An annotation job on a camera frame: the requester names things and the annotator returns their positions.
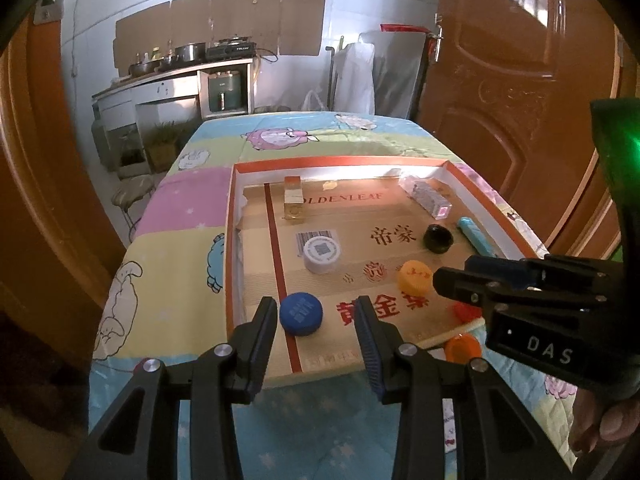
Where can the shallow white orange-rimmed box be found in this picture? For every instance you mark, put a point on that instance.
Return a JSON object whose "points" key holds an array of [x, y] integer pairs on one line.
{"points": [[320, 375]]}

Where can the black gas stove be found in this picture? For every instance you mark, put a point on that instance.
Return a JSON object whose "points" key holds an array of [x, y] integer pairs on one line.
{"points": [[230, 50]]}

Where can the blue bottle cap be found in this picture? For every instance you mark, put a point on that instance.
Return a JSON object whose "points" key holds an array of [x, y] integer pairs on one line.
{"points": [[300, 312]]}

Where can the small gold box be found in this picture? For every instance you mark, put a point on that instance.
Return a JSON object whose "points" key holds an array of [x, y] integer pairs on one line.
{"points": [[293, 200]]}

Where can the steel pot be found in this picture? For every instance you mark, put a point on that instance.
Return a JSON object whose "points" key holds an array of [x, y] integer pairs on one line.
{"points": [[189, 51]]}

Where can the black bottle cap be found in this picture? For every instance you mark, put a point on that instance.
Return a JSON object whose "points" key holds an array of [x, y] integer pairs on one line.
{"points": [[437, 239]]}

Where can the green air fryer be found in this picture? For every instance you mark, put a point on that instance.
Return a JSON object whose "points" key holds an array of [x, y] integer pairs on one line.
{"points": [[225, 91]]}

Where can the clear plastic rectangular box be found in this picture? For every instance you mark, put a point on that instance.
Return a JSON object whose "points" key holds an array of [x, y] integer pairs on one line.
{"points": [[427, 197]]}

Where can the light blue tube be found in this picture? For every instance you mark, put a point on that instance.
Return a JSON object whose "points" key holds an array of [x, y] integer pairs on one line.
{"points": [[472, 232]]}

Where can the wooden door jamb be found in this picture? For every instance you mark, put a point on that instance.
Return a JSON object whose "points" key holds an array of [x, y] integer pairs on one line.
{"points": [[45, 185]]}

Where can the red bottle cap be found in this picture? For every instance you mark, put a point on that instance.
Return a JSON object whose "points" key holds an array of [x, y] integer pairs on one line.
{"points": [[465, 313]]}

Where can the metal strike plate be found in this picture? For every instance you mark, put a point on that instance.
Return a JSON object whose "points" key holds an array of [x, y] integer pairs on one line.
{"points": [[42, 14]]}

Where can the cartoon printed blanket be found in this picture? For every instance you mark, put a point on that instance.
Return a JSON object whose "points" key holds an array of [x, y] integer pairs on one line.
{"points": [[175, 195]]}

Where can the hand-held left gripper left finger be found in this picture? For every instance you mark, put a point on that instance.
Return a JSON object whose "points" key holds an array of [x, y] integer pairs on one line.
{"points": [[267, 332]]}

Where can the printed cardboard liner sheet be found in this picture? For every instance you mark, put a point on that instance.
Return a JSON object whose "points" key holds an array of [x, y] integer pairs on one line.
{"points": [[360, 210]]}

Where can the kitchen counter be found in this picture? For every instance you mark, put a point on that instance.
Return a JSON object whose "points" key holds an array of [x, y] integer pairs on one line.
{"points": [[165, 90]]}

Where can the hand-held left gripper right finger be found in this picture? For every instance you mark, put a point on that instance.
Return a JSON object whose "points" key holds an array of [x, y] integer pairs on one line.
{"points": [[367, 342]]}

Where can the dark wok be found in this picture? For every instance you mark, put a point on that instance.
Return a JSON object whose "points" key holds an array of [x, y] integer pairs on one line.
{"points": [[144, 67]]}

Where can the white bottle cap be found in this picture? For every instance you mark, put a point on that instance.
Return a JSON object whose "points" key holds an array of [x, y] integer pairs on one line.
{"points": [[322, 252]]}

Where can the white printed box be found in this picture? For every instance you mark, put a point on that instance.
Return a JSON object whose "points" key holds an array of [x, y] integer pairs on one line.
{"points": [[450, 425]]}

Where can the plastic-wrapped panel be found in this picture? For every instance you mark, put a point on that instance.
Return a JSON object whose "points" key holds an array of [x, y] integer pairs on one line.
{"points": [[385, 75]]}

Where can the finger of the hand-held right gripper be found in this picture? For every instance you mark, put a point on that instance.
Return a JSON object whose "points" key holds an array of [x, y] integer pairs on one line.
{"points": [[500, 269], [460, 287]]}

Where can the brown wooden door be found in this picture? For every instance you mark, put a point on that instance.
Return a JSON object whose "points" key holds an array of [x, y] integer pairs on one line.
{"points": [[500, 110]]}

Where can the cushioned stool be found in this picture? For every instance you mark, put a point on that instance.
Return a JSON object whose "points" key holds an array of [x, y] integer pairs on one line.
{"points": [[135, 195]]}

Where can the person's right hand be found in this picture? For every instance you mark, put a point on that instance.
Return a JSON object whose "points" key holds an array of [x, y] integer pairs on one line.
{"points": [[605, 425]]}

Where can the white plastic bag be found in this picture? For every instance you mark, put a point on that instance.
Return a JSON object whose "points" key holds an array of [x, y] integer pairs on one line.
{"points": [[315, 101]]}

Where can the orange bottle cap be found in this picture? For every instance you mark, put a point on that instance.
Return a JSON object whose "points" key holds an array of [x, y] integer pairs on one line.
{"points": [[460, 347], [415, 276]]}

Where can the cardboard sheets on wall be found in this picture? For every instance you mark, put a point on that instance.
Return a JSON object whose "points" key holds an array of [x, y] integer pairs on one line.
{"points": [[225, 20]]}

